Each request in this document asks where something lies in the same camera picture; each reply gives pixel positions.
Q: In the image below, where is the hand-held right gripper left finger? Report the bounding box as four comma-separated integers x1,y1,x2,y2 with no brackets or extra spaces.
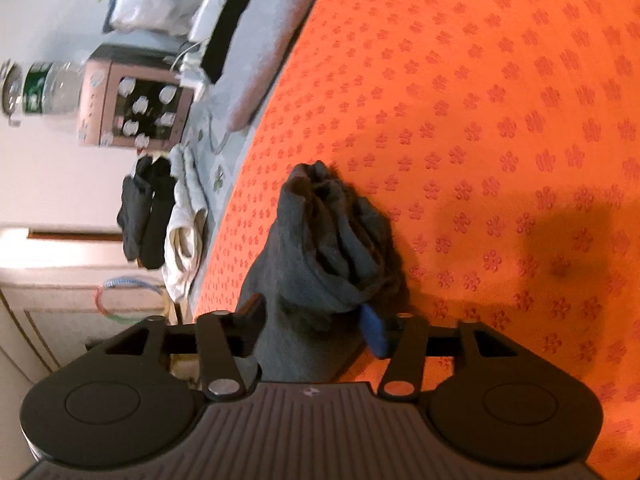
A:
102,292,268,401

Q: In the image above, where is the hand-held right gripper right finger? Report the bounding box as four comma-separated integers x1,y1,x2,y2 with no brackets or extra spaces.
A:
359,302,506,401

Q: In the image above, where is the dark grey t-shirt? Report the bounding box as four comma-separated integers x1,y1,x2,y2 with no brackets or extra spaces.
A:
237,160,411,383

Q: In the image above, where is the folded white quilted garment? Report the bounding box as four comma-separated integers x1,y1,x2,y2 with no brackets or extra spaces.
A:
161,146,210,303

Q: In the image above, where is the colourful hula hoop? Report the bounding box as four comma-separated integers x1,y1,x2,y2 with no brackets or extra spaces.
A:
95,275,173,323

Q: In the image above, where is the folded black garment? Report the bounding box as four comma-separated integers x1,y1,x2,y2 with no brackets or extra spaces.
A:
142,157,177,270

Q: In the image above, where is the folded dark grey sweater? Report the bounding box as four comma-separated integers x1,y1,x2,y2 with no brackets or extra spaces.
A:
116,155,156,261

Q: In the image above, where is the orange patterned mat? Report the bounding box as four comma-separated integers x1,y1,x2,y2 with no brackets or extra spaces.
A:
192,0,640,480

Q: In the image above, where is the folded light grey garment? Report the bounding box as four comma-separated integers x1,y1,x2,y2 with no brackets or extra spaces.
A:
220,0,333,131

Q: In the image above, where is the brown cabinet with stickers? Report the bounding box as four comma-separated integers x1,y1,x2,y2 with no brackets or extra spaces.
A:
77,44,195,150

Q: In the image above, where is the clear water bottle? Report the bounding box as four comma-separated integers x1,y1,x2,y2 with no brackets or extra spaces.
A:
0,60,86,126

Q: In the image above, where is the white flat device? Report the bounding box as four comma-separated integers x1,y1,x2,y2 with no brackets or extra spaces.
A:
189,0,228,43

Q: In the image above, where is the grey cable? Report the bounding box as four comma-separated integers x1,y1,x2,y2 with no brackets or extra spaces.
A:
207,110,233,156

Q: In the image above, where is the brown door frame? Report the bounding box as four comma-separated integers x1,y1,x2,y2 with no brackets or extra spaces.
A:
0,227,126,243

